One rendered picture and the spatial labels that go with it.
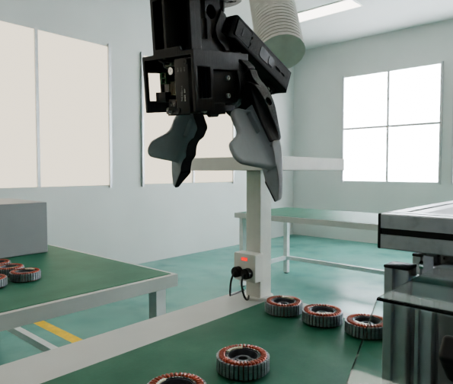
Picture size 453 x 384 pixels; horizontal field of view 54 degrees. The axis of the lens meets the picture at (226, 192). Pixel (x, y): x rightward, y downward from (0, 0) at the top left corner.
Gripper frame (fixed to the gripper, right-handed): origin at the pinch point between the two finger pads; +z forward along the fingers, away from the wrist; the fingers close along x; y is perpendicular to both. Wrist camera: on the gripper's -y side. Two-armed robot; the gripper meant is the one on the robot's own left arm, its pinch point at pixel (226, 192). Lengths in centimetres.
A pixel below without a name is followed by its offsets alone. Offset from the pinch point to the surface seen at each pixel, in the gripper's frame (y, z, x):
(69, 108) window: -209, -14, -425
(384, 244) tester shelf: -19.7, 9.2, 8.9
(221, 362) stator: -24, 42, -26
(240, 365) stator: -26, 42, -22
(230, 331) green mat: -44, 49, -42
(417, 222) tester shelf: -20.3, 5.8, 12.7
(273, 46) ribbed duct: -90, -28, -60
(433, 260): -26.4, 12.3, 12.8
